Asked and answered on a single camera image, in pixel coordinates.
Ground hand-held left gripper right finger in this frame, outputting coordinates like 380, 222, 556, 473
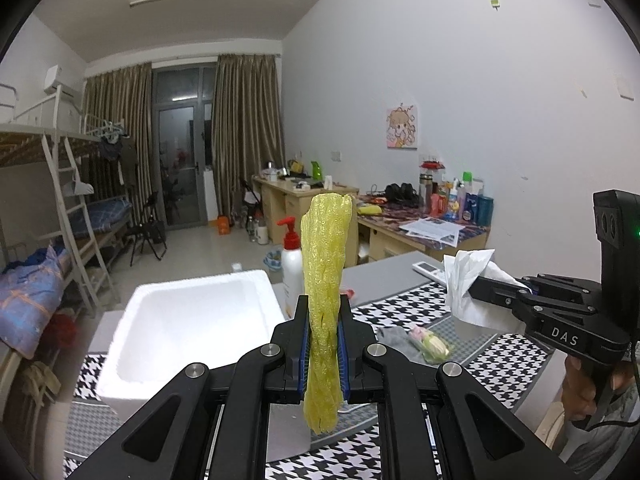
336, 294, 576, 480

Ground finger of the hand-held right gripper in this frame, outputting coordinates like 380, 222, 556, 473
520, 273, 602, 322
467, 272, 548, 331

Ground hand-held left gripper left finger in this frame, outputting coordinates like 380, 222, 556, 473
65, 295, 311, 480

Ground white tissue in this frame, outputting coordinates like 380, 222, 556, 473
442, 248, 531, 329

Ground grey sock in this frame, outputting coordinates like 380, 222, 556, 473
376, 325, 426, 363

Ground yellow mesh cloth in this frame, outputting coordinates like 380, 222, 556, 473
300, 191, 357, 436

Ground green pocket tissue pack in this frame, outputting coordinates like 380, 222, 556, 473
407, 325, 451, 365

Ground white foam box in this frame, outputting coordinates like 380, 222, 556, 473
96, 270, 288, 416

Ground person's right forearm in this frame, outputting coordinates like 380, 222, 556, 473
535, 395, 640, 477

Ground person's right hand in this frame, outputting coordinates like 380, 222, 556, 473
560, 354, 638, 428

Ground black white houndstooth tablecloth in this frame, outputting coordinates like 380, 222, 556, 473
62, 250, 566, 480

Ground white remote control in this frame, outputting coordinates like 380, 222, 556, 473
412, 261, 448, 286

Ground white lotion bottle red pump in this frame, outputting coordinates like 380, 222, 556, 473
276, 216, 306, 321

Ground white printed papers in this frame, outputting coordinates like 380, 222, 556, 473
400, 216, 466, 248

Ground group of toiletry bottles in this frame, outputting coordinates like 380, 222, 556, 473
417, 157, 496, 227

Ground wooden desk with patterned top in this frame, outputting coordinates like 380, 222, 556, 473
356, 200, 491, 267

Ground bottles on floor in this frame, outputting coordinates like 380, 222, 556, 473
245, 212, 271, 246

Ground black bag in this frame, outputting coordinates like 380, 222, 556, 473
385, 182, 420, 206

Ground wooden desk with drawers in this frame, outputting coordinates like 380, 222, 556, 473
251, 175, 360, 247

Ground black folding chair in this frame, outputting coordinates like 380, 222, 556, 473
125, 192, 168, 267

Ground brown curtain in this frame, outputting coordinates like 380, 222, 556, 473
81, 62, 153, 211
212, 53, 286, 221

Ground blue bed mattress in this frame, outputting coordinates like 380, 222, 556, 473
67, 196, 133, 233

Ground glass balcony door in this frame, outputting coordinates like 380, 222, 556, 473
151, 64, 218, 228

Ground white bunk ladder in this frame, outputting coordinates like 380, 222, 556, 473
42, 132, 118, 311

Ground hanging dark clothes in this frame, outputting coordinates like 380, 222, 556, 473
97, 135, 138, 186

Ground blue plaid quilt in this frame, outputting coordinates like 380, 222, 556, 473
0, 245, 71, 361

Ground white metal bunk bed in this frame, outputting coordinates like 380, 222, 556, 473
0, 82, 133, 411

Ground white air conditioner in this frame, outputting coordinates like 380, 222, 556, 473
43, 64, 81, 98

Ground cartoon wall poster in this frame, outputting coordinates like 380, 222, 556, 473
385, 105, 418, 151

